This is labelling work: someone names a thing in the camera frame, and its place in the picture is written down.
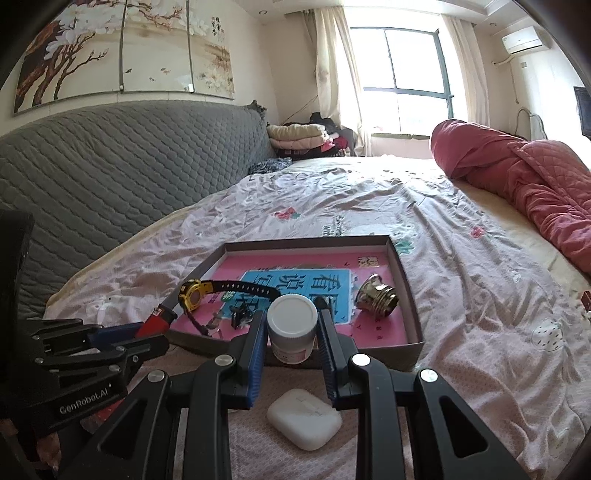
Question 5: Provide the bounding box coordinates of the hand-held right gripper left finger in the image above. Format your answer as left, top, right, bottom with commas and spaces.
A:
74, 310, 269, 480

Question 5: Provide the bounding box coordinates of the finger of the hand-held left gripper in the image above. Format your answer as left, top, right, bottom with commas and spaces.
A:
28, 320, 142, 363
45, 333, 172, 394

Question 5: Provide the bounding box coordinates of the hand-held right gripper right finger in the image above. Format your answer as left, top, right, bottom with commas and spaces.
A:
316, 308, 532, 480

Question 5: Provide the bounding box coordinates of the red lighter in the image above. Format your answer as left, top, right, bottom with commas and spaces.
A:
136, 305, 179, 339

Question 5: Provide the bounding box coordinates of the shallow grey cardboard box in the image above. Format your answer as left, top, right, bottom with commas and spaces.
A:
164, 235, 425, 373

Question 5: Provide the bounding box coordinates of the white plastic bottle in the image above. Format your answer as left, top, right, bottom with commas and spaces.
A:
268, 295, 320, 367

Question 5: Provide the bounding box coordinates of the white earbuds case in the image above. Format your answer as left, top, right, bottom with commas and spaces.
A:
266, 388, 344, 452

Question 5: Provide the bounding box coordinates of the yellow and black wristwatch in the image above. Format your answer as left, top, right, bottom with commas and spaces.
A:
179, 278, 281, 343

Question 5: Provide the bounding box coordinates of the brass threaded fitting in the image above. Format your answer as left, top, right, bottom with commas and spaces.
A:
355, 273, 399, 319

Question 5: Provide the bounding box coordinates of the floral printed bed sheet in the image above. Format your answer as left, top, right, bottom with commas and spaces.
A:
46, 154, 591, 480

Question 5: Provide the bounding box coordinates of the grey quilted headboard cover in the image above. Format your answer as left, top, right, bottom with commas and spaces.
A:
0, 99, 278, 320

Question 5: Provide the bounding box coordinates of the dark patterned cloth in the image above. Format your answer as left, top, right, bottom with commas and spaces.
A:
248, 157, 294, 175

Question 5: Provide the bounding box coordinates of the pile of dark clothes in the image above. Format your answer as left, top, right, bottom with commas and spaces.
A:
283, 112, 356, 158

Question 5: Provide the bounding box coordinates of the folded cream blanket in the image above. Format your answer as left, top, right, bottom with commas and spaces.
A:
266, 122, 331, 150

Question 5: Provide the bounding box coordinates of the red quilted blanket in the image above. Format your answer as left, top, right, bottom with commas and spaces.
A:
430, 117, 591, 264

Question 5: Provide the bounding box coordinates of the cream curtain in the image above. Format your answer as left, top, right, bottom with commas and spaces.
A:
313, 7, 371, 158
440, 14, 491, 128

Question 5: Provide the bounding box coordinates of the dark framed window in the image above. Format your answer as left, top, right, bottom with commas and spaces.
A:
349, 27, 456, 137

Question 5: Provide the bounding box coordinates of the black flat television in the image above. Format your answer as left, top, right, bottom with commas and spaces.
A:
573, 85, 591, 140

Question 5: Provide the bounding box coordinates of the white air conditioner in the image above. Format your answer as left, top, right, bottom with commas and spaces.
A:
502, 26, 553, 55

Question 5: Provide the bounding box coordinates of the flowering branch wall painting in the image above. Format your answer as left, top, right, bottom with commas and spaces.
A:
12, 0, 236, 116

